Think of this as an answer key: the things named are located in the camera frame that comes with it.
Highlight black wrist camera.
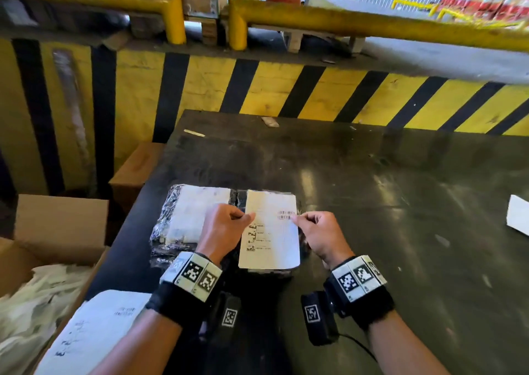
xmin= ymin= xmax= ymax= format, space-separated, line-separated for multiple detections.
xmin=300 ymin=291 xmax=341 ymax=346
xmin=202 ymin=291 xmax=243 ymax=346

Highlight white table with wooden legs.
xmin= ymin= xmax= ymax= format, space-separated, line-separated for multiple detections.
xmin=283 ymin=0 xmax=366 ymax=54

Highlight person's left hand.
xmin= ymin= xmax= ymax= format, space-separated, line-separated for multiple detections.
xmin=195 ymin=203 xmax=256 ymax=266

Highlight shiny black film package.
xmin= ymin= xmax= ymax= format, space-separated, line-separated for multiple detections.
xmin=233 ymin=188 xmax=311 ymax=280

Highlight person's left forearm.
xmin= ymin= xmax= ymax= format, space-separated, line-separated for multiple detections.
xmin=89 ymin=308 xmax=182 ymax=375

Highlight pile of crumpled backing paper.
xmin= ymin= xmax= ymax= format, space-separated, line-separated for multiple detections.
xmin=0 ymin=263 xmax=94 ymax=375

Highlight stack of white labels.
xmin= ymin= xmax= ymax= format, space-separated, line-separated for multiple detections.
xmin=35 ymin=290 xmax=152 ymax=375

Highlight small yellow floor rail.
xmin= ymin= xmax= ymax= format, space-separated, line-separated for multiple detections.
xmin=437 ymin=8 xmax=529 ymax=31
xmin=390 ymin=0 xmax=439 ymax=17

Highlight small wooden block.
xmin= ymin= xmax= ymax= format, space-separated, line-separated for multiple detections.
xmin=102 ymin=29 xmax=134 ymax=52

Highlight yellow black striped barrier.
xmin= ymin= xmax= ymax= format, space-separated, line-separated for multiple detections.
xmin=0 ymin=38 xmax=529 ymax=198

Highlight person's right hand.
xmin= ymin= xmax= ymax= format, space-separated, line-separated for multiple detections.
xmin=290 ymin=211 xmax=355 ymax=270

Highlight stack black packets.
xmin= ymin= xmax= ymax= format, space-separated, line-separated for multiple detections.
xmin=149 ymin=183 xmax=240 ymax=269

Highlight black camera cable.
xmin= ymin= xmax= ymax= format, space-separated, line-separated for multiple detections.
xmin=338 ymin=332 xmax=379 ymax=362

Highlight wooden pallet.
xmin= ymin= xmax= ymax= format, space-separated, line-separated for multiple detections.
xmin=186 ymin=13 xmax=228 ymax=47

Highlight open brown cardboard box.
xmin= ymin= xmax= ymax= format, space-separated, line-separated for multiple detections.
xmin=0 ymin=194 xmax=110 ymax=375

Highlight white paper sheet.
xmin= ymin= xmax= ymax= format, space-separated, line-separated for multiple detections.
xmin=506 ymin=195 xmax=529 ymax=237

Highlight printed label paper sheet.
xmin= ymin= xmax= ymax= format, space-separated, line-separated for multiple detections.
xmin=239 ymin=190 xmax=301 ymax=271

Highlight small brown cardboard box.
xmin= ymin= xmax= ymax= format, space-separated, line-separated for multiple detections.
xmin=109 ymin=141 xmax=166 ymax=214

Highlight stack of red drink packs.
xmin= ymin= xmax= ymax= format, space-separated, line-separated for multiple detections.
xmin=437 ymin=0 xmax=529 ymax=22

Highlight black wristband with white markers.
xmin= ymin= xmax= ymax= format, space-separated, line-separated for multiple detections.
xmin=145 ymin=250 xmax=224 ymax=331
xmin=323 ymin=254 xmax=396 ymax=331

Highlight person's right forearm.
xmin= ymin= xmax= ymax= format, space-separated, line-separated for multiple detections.
xmin=366 ymin=309 xmax=451 ymax=375

